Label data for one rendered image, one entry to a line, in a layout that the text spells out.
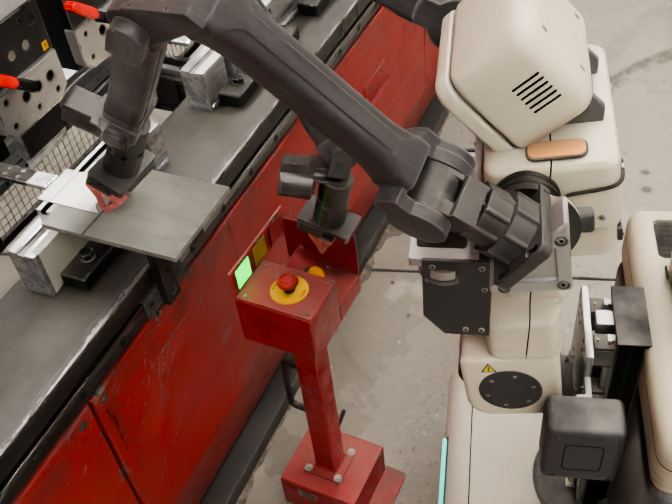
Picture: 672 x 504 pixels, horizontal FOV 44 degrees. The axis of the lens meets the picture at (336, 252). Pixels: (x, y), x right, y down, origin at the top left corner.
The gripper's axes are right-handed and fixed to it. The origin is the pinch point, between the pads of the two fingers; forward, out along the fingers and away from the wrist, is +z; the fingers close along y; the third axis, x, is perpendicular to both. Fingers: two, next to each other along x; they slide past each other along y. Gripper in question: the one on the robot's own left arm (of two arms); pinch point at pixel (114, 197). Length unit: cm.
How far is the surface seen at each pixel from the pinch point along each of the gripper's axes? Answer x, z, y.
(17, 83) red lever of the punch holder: -14.8, -22.1, 7.0
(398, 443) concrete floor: 78, 74, -30
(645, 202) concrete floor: 116, 54, -144
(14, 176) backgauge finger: -18.9, 10.5, 0.4
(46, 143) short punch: -13.3, -3.6, 0.5
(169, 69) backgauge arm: -19, 27, -57
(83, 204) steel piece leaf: -4.0, 3.1, 2.5
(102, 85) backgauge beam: -26, 25, -40
